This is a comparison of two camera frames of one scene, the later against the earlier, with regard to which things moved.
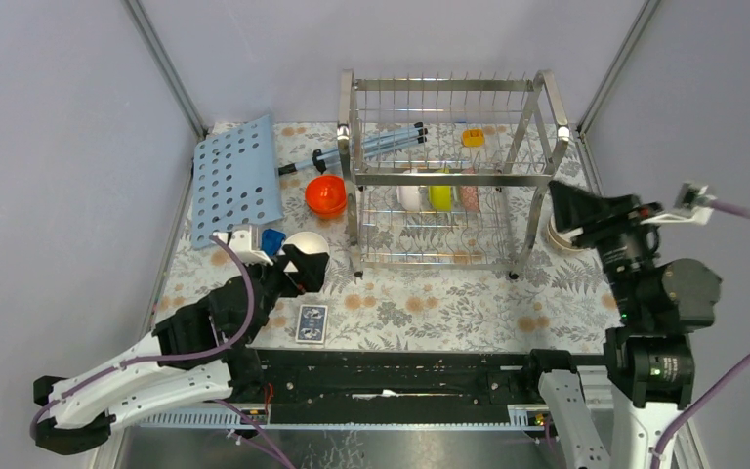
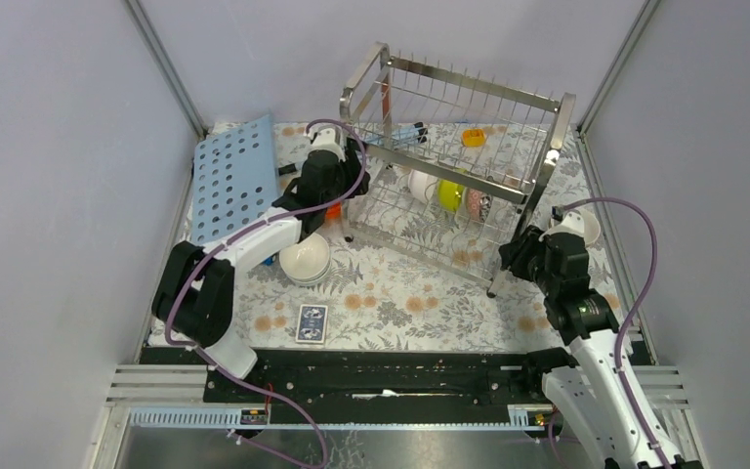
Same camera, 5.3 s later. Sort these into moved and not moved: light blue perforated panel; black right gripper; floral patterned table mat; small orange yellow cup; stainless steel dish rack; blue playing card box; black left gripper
Moved: stainless steel dish rack; black left gripper; black right gripper
Not moved: blue playing card box; floral patterned table mat; small orange yellow cup; light blue perforated panel
